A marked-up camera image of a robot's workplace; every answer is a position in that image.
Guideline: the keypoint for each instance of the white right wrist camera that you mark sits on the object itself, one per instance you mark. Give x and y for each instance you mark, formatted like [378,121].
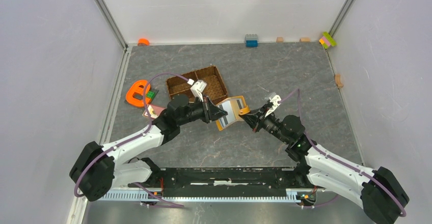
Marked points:
[273,103]

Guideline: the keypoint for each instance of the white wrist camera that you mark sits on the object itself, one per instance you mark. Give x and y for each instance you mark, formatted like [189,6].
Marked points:
[273,103]
[197,88]

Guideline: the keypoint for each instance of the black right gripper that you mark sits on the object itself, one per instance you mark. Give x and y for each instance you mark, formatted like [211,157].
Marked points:
[255,122]

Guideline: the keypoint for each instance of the orange letter shaped block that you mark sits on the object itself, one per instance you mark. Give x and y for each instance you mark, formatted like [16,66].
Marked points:
[137,94]

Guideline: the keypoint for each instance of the yellow leather card holder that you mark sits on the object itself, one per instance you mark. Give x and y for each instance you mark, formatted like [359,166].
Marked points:
[231,113]

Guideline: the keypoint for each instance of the green pink yellow bricks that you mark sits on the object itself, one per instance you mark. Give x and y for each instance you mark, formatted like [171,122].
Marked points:
[327,40]

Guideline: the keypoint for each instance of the blue cards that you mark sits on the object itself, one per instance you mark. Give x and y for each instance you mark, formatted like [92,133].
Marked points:
[231,111]

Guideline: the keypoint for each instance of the green toy brick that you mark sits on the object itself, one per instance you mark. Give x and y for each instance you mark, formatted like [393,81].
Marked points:
[151,94]

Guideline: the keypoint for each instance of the curved wooden block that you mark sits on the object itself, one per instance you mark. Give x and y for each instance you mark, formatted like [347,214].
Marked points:
[338,81]

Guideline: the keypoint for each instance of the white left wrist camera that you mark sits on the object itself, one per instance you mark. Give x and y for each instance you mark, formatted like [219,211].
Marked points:
[197,88]

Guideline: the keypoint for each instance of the aluminium frame rail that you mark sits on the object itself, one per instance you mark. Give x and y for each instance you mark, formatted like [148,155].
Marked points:
[111,22]

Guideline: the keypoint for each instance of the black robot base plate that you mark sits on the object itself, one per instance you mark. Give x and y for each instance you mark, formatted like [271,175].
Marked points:
[232,182]

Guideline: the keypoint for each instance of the brown woven basket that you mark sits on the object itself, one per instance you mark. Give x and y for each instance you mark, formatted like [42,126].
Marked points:
[206,81]

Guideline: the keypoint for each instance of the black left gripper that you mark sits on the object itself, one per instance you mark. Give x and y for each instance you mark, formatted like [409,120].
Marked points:
[211,112]

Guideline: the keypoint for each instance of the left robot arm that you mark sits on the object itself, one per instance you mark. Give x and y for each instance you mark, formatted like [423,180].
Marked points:
[102,167]

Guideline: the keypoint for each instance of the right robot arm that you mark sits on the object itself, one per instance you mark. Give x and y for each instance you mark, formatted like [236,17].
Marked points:
[376,191]

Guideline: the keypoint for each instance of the orange round cap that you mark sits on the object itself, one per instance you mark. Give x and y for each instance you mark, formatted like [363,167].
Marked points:
[143,42]

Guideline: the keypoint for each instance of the pink card on table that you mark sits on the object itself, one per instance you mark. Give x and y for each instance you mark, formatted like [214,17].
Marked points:
[152,111]

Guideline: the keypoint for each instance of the blue grey toy bricks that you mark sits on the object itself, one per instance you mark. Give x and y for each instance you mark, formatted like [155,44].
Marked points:
[251,40]

